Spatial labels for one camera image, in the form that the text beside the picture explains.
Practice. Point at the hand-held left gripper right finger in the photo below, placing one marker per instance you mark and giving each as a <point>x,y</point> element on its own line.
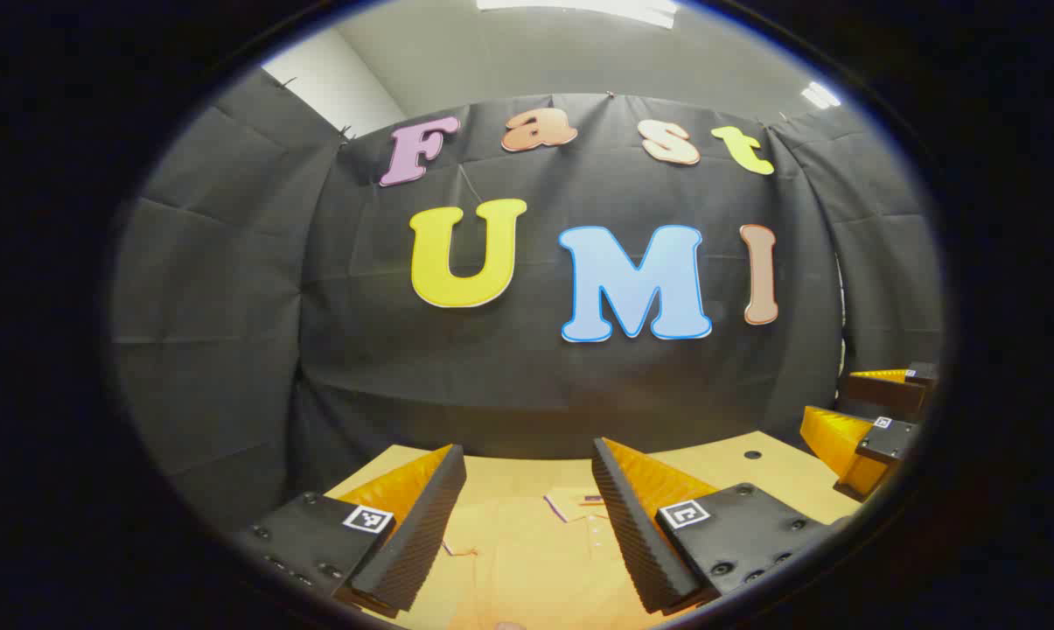
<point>631,534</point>

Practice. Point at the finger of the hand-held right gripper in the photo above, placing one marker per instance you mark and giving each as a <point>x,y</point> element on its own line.
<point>841,442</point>
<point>885,394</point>

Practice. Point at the orange T-shirt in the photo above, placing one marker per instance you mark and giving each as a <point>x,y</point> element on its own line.
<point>526,560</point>

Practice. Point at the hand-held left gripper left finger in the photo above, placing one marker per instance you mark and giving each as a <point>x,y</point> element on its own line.
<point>422,525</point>

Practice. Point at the small ceiling light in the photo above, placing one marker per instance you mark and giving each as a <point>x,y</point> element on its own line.
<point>820,94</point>

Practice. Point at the long ceiling light panel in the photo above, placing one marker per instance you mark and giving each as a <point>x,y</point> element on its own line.
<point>579,9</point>

